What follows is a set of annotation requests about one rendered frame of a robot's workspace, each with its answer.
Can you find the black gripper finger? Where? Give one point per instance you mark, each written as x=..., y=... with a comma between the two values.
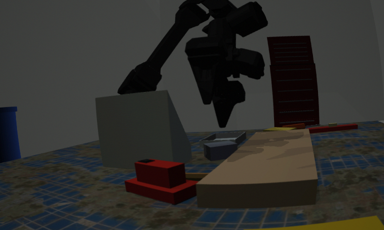
x=205, y=68
x=223, y=105

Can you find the tan floor panel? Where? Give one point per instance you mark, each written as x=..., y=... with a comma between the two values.
x=271, y=169

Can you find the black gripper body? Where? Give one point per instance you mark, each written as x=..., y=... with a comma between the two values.
x=218, y=43

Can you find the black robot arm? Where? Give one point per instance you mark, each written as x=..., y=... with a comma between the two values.
x=228, y=20

